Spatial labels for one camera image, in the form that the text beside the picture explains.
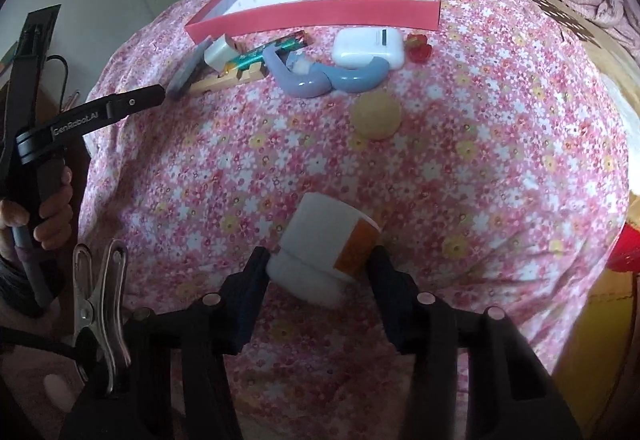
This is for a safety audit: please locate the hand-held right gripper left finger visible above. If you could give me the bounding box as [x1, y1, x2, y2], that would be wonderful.
[70, 246, 273, 440]

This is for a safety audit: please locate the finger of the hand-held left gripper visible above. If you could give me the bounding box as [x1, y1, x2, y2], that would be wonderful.
[112, 84, 168, 113]

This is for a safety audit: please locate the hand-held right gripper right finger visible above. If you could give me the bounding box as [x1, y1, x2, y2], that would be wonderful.
[367, 245, 583, 440]

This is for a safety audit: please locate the grey block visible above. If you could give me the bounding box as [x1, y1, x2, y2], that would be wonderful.
[165, 36, 213, 100]

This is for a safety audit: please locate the notched wooden piece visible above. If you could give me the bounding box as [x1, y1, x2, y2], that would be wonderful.
[187, 63, 266, 96]

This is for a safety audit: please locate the white charger plug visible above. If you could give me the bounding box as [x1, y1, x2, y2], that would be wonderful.
[204, 34, 243, 71]

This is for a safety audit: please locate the white bottle with orange label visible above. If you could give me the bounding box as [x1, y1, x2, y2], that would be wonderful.
[265, 193, 381, 310]

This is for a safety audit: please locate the white earbuds case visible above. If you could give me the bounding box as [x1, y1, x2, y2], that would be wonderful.
[331, 28, 405, 70]

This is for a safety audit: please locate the person's left hand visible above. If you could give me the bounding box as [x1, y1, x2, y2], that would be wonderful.
[0, 167, 75, 261]

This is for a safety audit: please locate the pink floral bedsheet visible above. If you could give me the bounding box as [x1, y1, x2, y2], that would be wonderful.
[80, 0, 631, 421]

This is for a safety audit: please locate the metal spring clip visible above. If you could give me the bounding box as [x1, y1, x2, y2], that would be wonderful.
[72, 240, 132, 396]

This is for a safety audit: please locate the lavender curved plastic piece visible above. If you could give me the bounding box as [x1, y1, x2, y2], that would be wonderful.
[262, 45, 391, 100]

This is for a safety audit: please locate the yellow round disc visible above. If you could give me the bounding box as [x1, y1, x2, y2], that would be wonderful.
[348, 93, 403, 141]

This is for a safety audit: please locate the red item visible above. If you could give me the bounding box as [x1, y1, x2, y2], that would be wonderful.
[605, 220, 640, 273]

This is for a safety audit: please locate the small red plastic toy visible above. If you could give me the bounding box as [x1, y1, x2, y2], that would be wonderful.
[404, 33, 432, 64]

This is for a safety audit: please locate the beige cartoon printed sheet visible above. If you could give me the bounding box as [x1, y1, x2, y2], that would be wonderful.
[520, 0, 640, 86]

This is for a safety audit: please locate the black cable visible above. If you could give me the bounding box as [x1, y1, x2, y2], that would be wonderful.
[47, 54, 72, 111]

